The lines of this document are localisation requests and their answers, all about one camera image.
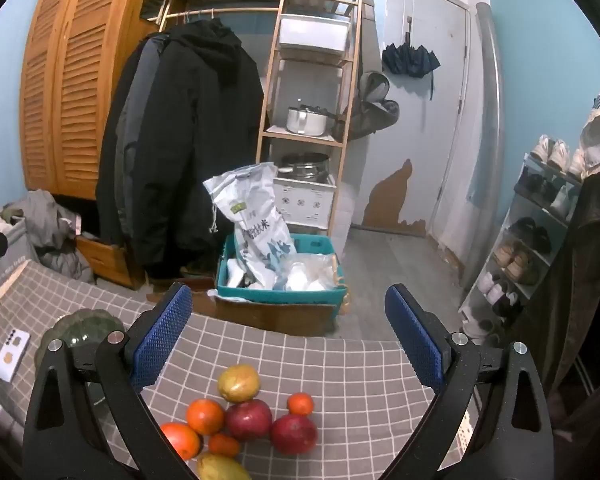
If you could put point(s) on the clear plastic bags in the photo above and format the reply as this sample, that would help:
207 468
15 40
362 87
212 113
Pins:
310 272

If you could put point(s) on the white labelled box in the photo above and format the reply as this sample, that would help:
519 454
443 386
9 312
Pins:
305 205

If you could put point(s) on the small tangerine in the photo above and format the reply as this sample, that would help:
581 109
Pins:
300 404
224 445

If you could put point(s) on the wooden shelf rack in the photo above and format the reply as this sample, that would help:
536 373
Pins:
307 59

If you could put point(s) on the steel steamer pot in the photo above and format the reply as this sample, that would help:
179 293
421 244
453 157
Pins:
305 167

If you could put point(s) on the grey pipe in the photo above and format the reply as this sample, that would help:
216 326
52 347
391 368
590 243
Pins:
490 160

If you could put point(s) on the black hanging coat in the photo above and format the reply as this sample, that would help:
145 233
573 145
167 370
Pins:
195 135

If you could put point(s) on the cardboard box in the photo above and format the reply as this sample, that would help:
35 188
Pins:
275 317

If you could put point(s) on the yellow-green mango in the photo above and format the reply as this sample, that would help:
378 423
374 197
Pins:
222 469

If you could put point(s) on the white shoe rack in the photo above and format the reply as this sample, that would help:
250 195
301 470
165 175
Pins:
512 195

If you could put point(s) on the olive backpack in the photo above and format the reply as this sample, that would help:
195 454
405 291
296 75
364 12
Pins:
375 105

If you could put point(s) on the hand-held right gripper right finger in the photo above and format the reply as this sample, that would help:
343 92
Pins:
415 340

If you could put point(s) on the grey hanging jacket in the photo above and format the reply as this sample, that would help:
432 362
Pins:
137 110

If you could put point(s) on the green pear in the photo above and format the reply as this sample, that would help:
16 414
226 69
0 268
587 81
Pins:
238 383

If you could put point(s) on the white smartphone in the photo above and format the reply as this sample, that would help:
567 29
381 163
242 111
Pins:
11 357

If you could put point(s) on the grey clothes pile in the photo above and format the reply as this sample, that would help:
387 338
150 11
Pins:
50 230

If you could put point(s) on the green glass plate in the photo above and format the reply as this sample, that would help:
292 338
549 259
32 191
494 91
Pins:
80 330

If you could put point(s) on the wooden clothes rack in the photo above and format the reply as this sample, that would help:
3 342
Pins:
230 9

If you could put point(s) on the printed white rice bag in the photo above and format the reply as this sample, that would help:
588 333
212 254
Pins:
257 230

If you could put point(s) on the white door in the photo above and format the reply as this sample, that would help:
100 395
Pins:
430 160

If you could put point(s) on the grey checkered tablecloth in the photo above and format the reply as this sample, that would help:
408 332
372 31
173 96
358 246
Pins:
330 385

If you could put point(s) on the white storage bin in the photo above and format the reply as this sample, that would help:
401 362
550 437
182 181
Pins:
312 32

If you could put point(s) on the red apple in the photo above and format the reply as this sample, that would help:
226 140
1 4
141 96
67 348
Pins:
293 435
248 420

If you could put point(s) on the wooden drawer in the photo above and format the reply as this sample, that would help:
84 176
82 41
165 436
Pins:
107 260

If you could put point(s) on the dark brown coat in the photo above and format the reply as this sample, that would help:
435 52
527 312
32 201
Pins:
590 285

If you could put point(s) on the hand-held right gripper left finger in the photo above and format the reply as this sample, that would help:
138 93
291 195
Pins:
162 335

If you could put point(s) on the large orange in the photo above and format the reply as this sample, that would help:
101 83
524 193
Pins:
181 441
205 416

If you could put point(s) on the dark blue umbrella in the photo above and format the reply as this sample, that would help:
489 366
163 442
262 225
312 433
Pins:
410 60

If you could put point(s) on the teal plastic basket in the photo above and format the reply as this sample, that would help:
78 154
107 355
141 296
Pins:
275 296

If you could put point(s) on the wooden louvered wardrobe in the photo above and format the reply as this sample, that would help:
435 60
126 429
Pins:
80 85

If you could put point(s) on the grey fabric laundry basket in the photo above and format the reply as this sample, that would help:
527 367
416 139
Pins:
10 255

